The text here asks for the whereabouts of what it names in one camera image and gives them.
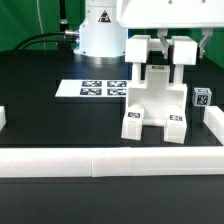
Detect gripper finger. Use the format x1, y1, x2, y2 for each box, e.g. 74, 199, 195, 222
157, 29, 169, 59
198, 28, 213, 59

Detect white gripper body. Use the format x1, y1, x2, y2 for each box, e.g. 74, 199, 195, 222
116, 0, 224, 29

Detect white chair seat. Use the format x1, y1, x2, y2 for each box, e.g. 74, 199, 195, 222
126, 65, 187, 126

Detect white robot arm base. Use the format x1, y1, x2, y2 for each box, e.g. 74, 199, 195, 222
74, 0, 128, 65

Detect white tagged cube right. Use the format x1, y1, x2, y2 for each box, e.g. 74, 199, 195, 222
192, 87, 212, 107

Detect white right fence bar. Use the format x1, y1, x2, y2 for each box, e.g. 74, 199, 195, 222
203, 106, 224, 146

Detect white fence bar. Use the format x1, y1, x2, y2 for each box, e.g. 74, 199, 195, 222
203, 106, 224, 146
0, 146, 224, 178
0, 106, 6, 132

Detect white front fence bar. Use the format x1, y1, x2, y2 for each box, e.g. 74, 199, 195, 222
0, 146, 224, 178

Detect white left fence bar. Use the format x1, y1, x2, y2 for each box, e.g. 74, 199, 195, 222
0, 106, 6, 132

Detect black cables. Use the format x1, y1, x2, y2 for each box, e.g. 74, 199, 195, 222
13, 29, 81, 52

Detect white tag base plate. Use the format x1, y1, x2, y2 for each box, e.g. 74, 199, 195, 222
55, 79, 127, 98

